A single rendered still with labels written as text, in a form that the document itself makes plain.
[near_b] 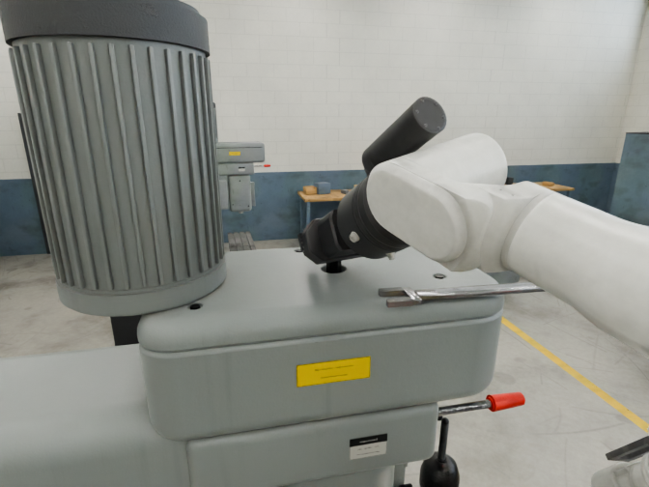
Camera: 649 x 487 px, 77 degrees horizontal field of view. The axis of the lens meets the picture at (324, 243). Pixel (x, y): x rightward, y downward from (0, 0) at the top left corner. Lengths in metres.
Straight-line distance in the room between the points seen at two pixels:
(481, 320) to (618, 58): 9.68
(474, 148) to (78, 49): 0.37
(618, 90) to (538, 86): 1.79
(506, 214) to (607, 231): 0.06
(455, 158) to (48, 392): 0.56
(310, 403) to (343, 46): 7.01
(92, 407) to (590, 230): 0.55
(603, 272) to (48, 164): 0.48
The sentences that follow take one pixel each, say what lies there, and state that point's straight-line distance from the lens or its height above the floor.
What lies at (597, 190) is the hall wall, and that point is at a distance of 10.25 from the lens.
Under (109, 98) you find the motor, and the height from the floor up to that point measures 2.12.
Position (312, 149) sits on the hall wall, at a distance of 7.18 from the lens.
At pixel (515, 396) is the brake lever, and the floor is 1.71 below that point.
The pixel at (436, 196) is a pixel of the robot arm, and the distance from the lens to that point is 0.31.
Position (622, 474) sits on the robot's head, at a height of 1.63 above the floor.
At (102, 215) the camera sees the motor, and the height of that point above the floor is 2.00.
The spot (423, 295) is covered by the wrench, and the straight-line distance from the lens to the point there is 0.50.
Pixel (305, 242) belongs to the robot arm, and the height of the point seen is 1.95.
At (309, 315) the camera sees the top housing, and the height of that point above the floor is 1.88.
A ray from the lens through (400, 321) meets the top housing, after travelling 0.50.
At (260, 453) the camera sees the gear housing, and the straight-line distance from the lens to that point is 0.58.
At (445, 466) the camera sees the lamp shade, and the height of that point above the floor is 1.50.
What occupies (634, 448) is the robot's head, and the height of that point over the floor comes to 1.67.
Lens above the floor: 2.10
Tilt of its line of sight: 17 degrees down
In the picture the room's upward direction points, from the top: straight up
